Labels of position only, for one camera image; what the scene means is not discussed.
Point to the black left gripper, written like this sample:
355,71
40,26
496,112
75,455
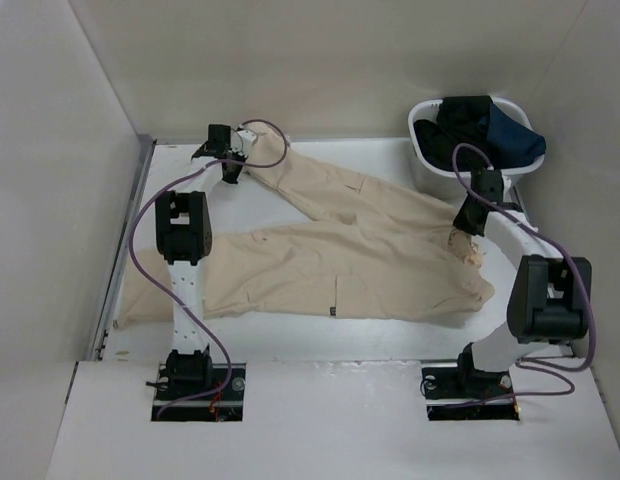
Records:
233,178

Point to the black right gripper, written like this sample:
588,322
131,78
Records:
461,222

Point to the beige trousers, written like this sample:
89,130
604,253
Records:
369,249

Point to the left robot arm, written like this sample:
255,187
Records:
183,239

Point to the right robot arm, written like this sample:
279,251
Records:
549,303

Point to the white laundry basket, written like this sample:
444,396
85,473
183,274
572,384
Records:
444,184

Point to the navy blue garment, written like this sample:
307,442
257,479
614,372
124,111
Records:
511,144

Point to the black garment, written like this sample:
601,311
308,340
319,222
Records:
460,119

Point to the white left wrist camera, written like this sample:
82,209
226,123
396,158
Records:
246,138

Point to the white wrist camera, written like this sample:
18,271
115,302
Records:
489,184
246,138

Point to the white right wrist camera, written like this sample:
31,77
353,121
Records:
489,184

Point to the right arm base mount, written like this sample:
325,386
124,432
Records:
454,396

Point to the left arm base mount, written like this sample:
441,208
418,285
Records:
223,406

